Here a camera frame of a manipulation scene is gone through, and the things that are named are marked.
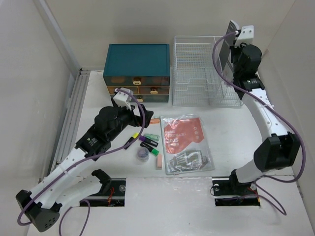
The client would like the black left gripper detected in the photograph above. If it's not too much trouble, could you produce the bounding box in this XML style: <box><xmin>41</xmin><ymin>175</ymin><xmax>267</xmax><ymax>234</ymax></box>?
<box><xmin>107</xmin><ymin>97</ymin><xmax>153</xmax><ymax>141</ymax></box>

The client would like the Canon setup guide booklet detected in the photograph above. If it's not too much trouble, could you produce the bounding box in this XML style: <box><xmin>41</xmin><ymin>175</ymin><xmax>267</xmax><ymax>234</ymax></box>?
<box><xmin>219</xmin><ymin>20</ymin><xmax>240</xmax><ymax>78</ymax></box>

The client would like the clear round pin box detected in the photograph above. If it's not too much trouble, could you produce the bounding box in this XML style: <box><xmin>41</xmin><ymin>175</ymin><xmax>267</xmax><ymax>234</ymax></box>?
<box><xmin>136</xmin><ymin>147</ymin><xmax>150</xmax><ymax>165</ymax></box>

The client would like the teal drawer cabinet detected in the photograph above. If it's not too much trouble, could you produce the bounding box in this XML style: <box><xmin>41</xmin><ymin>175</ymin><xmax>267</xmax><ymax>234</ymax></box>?
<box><xmin>103</xmin><ymin>44</ymin><xmax>171</xmax><ymax>103</ymax></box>

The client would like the clear mesh zip pouch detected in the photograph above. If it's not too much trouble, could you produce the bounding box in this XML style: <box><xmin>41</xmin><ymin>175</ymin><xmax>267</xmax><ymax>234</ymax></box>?
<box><xmin>160</xmin><ymin>114</ymin><xmax>215</xmax><ymax>176</ymax></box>

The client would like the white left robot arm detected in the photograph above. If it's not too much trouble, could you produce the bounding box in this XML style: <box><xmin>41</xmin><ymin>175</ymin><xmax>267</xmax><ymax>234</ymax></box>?
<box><xmin>16</xmin><ymin>105</ymin><xmax>154</xmax><ymax>232</ymax></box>

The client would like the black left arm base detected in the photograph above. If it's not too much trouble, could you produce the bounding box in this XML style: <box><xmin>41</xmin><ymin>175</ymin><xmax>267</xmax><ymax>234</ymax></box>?
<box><xmin>84</xmin><ymin>169</ymin><xmax>126</xmax><ymax>207</ymax></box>

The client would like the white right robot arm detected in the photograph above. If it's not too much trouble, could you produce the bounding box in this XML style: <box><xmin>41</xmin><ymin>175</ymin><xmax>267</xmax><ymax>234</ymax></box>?
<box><xmin>228</xmin><ymin>44</ymin><xmax>301</xmax><ymax>195</ymax></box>

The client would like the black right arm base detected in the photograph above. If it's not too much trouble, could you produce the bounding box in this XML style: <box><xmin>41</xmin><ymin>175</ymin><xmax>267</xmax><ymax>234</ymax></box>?
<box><xmin>210</xmin><ymin>177</ymin><xmax>260</xmax><ymax>207</ymax></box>

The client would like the orange transparent stapler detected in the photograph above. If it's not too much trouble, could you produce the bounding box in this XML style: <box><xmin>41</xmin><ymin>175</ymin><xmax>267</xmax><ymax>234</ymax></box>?
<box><xmin>150</xmin><ymin>118</ymin><xmax>160</xmax><ymax>124</ymax></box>

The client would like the black purple highlighter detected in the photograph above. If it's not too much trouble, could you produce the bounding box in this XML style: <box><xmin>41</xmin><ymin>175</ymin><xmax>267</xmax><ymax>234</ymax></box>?
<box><xmin>139</xmin><ymin>136</ymin><xmax>158</xmax><ymax>147</ymax></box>

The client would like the black yellow highlighter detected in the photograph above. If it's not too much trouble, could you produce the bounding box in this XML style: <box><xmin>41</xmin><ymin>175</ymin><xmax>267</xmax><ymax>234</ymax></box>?
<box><xmin>124</xmin><ymin>133</ymin><xmax>138</xmax><ymax>150</ymax></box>

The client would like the black green highlighter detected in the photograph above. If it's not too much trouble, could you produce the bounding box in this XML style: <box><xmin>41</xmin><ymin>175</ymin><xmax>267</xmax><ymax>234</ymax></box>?
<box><xmin>140</xmin><ymin>142</ymin><xmax>159</xmax><ymax>156</ymax></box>

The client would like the pink eraser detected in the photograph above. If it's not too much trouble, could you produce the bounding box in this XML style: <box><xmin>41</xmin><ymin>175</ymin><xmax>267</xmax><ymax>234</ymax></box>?
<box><xmin>156</xmin><ymin>154</ymin><xmax>163</xmax><ymax>170</ymax></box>

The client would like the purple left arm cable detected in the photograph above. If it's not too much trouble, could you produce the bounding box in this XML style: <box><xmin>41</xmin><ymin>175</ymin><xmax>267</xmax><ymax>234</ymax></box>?
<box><xmin>17</xmin><ymin>89</ymin><xmax>146</xmax><ymax>236</ymax></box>

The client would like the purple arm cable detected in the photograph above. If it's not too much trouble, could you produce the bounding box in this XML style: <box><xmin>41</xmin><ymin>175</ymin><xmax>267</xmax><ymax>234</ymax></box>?
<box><xmin>17</xmin><ymin>89</ymin><xmax>146</xmax><ymax>236</ymax></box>
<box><xmin>211</xmin><ymin>31</ymin><xmax>306</xmax><ymax>217</ymax></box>

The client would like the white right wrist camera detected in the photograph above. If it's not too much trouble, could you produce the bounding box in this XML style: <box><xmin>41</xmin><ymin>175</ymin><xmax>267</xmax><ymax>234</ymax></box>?
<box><xmin>234</xmin><ymin>25</ymin><xmax>254</xmax><ymax>48</ymax></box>

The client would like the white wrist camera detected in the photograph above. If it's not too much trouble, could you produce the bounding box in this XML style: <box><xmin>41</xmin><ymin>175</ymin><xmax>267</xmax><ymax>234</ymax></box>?
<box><xmin>234</xmin><ymin>25</ymin><xmax>254</xmax><ymax>48</ymax></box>
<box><xmin>113</xmin><ymin>88</ymin><xmax>133</xmax><ymax>110</ymax></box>

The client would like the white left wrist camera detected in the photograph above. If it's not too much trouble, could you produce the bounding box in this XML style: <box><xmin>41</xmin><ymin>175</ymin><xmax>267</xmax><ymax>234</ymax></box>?
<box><xmin>113</xmin><ymin>88</ymin><xmax>133</xmax><ymax>110</ymax></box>

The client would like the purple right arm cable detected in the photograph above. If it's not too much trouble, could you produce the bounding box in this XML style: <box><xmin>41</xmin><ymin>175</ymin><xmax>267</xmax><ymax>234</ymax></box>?
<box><xmin>211</xmin><ymin>31</ymin><xmax>306</xmax><ymax>217</ymax></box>

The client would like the white wire desk organizer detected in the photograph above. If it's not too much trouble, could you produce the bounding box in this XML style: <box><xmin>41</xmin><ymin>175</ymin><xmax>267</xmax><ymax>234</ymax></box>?
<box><xmin>171</xmin><ymin>36</ymin><xmax>243</xmax><ymax>108</ymax></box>

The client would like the aluminium rail frame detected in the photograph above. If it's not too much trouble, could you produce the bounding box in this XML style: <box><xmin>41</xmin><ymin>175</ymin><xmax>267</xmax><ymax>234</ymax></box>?
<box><xmin>50</xmin><ymin>68</ymin><xmax>104</xmax><ymax>177</ymax></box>

